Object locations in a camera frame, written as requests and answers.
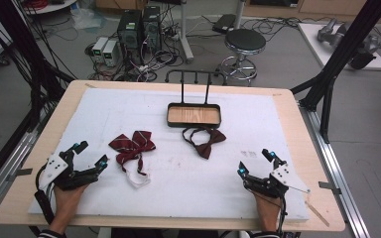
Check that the flat black box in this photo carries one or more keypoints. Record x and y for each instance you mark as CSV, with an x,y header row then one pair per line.
x,y
224,23

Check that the black round stool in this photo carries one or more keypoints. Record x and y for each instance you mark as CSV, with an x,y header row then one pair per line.
x,y
244,39

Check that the aluminium rail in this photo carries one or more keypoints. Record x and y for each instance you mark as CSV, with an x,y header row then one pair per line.
x,y
340,172
3,175

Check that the thin wooden stick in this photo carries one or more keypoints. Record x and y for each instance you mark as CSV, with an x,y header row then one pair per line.
x,y
317,213

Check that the black rack with wooden tray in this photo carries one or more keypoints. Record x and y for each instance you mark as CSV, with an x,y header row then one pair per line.
x,y
193,115

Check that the clear plastic bag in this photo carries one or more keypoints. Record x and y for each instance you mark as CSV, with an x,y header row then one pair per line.
x,y
86,18

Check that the person's left hand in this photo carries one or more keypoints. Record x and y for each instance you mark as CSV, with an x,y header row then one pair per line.
x,y
66,200

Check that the white floor board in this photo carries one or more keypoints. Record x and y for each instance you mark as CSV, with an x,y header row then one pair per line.
x,y
314,43

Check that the round white table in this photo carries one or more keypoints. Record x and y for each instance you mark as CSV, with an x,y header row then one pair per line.
x,y
49,6

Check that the black computer tower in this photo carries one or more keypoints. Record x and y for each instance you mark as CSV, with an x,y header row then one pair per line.
x,y
129,31
152,29

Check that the plain dark red bow tie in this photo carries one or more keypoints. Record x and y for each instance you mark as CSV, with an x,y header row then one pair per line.
x,y
208,145

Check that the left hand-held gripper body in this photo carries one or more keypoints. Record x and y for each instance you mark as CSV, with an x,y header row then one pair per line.
x,y
54,170

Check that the grey power supply unit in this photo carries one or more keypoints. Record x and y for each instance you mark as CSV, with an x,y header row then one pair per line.
x,y
110,53
98,48

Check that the grey metal clamp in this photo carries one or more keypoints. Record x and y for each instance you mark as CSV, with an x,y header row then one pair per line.
x,y
329,186
21,172

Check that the striped dark red bow tie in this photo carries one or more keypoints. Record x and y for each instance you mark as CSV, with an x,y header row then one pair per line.
x,y
132,147

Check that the black metal frame stand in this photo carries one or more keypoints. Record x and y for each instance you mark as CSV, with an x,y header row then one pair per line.
x,y
344,49
23,49

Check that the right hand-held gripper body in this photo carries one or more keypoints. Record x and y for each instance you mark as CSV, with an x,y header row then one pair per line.
x,y
286,175

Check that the person's right hand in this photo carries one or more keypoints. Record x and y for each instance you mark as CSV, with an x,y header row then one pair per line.
x,y
268,206

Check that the computer towers on floor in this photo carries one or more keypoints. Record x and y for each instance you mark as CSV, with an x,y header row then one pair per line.
x,y
155,61

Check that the grey metal post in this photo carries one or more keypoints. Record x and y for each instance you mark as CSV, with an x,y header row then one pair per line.
x,y
239,13

